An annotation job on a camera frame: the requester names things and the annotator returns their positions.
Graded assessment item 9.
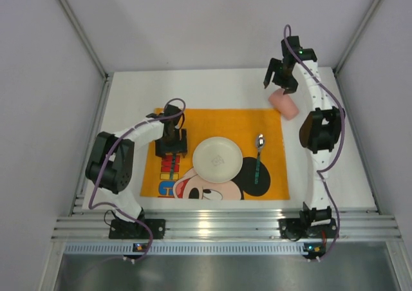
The fork with green handle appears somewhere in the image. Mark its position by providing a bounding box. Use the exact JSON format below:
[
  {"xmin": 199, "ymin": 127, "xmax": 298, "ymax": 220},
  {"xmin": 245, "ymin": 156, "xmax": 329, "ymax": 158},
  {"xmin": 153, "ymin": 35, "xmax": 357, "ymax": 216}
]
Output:
[{"xmin": 169, "ymin": 153, "xmax": 179, "ymax": 180}]

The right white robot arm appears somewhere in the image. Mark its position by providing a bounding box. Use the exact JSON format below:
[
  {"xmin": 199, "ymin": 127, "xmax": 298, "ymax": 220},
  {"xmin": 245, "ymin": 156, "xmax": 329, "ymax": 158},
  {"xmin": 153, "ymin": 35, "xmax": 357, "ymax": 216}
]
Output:
[{"xmin": 173, "ymin": 35, "xmax": 345, "ymax": 229}]

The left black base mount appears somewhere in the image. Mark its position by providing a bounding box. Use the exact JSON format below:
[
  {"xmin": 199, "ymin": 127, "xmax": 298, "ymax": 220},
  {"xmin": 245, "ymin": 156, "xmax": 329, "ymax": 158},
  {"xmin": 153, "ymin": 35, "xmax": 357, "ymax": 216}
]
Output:
[{"xmin": 108, "ymin": 219, "xmax": 165, "ymax": 239}]

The aluminium rail frame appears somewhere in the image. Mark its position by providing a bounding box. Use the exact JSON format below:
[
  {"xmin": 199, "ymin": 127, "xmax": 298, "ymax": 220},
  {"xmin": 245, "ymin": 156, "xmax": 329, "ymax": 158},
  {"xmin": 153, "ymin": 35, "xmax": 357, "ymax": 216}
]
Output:
[{"xmin": 51, "ymin": 210, "xmax": 402, "ymax": 256}]

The cream round plate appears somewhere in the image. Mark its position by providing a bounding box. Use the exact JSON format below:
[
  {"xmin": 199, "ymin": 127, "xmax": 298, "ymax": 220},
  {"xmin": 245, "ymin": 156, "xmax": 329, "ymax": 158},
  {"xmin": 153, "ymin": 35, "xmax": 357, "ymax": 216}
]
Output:
[{"xmin": 192, "ymin": 136, "xmax": 243, "ymax": 183}]

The left aluminium corner post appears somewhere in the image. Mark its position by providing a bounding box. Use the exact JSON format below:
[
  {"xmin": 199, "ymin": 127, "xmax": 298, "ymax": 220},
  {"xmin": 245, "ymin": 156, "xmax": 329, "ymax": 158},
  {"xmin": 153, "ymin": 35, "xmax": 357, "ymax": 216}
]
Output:
[{"xmin": 48, "ymin": 0, "xmax": 109, "ymax": 79}]

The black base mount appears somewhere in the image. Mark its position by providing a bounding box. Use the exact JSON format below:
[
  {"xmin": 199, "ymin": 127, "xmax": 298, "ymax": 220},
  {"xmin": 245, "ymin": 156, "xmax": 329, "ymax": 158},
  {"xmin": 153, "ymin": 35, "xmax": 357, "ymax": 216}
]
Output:
[
  {"xmin": 108, "ymin": 219, "xmax": 165, "ymax": 239},
  {"xmin": 278, "ymin": 218, "xmax": 337, "ymax": 241}
]

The pink cup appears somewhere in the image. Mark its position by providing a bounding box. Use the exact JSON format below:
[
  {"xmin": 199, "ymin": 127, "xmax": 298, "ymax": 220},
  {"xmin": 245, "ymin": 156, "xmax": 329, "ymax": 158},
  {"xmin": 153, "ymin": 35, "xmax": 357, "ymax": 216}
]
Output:
[{"xmin": 268, "ymin": 88, "xmax": 299, "ymax": 120}]

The right aluminium corner post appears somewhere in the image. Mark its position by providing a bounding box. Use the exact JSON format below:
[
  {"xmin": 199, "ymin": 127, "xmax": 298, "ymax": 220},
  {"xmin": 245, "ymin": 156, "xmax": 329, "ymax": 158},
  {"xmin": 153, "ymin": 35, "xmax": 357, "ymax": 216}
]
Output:
[{"xmin": 333, "ymin": 0, "xmax": 384, "ymax": 77}]

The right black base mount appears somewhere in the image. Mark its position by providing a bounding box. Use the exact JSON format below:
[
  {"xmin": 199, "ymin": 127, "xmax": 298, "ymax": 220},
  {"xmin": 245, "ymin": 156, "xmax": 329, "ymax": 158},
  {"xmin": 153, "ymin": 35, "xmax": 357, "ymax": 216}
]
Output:
[{"xmin": 278, "ymin": 218, "xmax": 337, "ymax": 241}]

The aluminium corner post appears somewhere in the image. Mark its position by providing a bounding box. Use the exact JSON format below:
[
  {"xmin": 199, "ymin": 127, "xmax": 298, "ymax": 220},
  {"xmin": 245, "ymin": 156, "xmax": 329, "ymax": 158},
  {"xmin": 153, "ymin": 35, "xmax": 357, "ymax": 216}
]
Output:
[
  {"xmin": 48, "ymin": 0, "xmax": 109, "ymax": 79},
  {"xmin": 333, "ymin": 0, "xmax": 384, "ymax": 77}
]

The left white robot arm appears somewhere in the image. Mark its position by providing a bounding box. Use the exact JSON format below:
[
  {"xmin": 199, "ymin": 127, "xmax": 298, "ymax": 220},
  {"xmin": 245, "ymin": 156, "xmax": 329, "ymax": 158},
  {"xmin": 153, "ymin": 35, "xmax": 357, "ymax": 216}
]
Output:
[{"xmin": 85, "ymin": 98, "xmax": 188, "ymax": 224}]

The silver spoon green handle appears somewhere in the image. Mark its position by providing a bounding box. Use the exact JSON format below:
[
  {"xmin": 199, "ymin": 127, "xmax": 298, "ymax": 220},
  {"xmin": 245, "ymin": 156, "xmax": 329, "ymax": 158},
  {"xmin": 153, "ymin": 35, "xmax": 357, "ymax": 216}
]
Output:
[{"xmin": 254, "ymin": 134, "xmax": 265, "ymax": 185}]

